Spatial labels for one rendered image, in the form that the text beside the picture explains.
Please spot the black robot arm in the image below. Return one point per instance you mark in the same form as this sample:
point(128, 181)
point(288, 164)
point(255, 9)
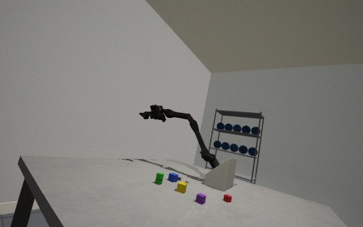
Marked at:
point(193, 123)

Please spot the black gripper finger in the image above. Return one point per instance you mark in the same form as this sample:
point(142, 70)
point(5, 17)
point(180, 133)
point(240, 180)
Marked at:
point(143, 115)
point(152, 114)

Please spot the red block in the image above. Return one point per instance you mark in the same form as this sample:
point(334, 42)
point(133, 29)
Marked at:
point(227, 198)

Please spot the purple block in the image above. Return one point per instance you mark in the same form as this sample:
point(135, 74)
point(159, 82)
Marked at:
point(200, 198)

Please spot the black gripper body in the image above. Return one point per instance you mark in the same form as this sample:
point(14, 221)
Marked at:
point(157, 115)

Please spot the green block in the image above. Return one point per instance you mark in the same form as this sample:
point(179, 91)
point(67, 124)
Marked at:
point(158, 182)
point(159, 176)

